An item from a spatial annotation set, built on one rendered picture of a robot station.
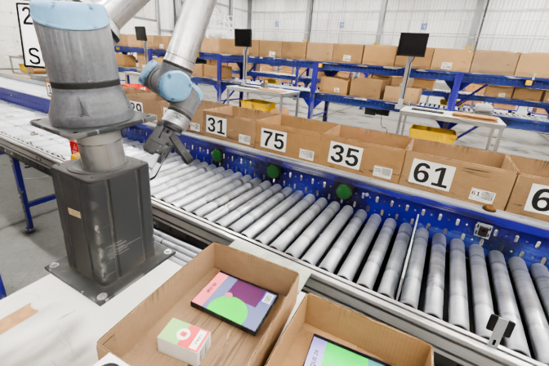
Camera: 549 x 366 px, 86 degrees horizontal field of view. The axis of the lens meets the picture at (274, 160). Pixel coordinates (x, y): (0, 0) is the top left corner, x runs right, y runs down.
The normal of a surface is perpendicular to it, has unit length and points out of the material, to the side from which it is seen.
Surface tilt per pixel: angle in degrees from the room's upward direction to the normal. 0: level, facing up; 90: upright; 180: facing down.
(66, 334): 0
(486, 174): 90
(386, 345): 89
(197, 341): 0
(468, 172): 90
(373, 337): 88
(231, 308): 0
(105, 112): 70
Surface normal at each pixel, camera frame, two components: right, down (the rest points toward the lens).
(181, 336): 0.07, -0.94
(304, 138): -0.50, 0.26
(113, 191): 0.88, 0.22
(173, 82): 0.55, 0.40
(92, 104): 0.54, 0.00
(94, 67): 0.72, 0.29
